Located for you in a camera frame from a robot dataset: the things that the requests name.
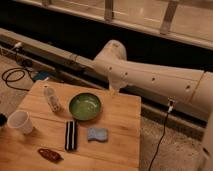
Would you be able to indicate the blue object on floor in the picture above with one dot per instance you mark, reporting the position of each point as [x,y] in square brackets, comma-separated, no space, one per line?
[40,76]

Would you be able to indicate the blue sponge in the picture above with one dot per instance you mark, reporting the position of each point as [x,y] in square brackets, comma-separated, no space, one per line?
[97,134]

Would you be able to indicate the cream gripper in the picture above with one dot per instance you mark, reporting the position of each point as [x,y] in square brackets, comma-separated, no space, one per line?
[113,91]

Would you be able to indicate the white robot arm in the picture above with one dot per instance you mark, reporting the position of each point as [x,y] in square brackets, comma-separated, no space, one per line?
[180,85]

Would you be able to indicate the white plug on rail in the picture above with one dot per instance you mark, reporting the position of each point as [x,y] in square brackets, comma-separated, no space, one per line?
[18,45]

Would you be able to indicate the white wall plug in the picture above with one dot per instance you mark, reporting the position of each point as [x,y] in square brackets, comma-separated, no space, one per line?
[171,104]

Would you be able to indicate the green ceramic bowl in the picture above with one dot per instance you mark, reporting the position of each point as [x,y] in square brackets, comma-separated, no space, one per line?
[85,106]

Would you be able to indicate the white paper cup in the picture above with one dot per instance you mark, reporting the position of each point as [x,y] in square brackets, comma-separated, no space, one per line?
[20,120]

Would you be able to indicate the black white striped eraser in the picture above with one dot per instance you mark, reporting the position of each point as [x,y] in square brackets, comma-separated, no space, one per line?
[71,136]

